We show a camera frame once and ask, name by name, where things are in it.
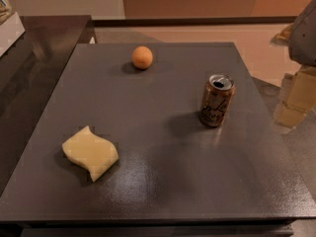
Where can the dark side counter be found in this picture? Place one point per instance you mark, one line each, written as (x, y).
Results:
(29, 71)

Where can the yellow wavy sponge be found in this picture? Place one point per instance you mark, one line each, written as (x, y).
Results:
(91, 152)

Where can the orange soda can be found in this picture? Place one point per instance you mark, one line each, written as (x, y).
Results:
(217, 95)

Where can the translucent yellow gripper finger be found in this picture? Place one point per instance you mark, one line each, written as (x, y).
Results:
(297, 96)

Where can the white box on counter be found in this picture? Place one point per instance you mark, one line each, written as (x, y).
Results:
(10, 31)

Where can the grey robot gripper body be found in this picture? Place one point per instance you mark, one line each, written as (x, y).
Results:
(303, 37)

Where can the orange fruit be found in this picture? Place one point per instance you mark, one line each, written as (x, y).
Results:
(142, 57)

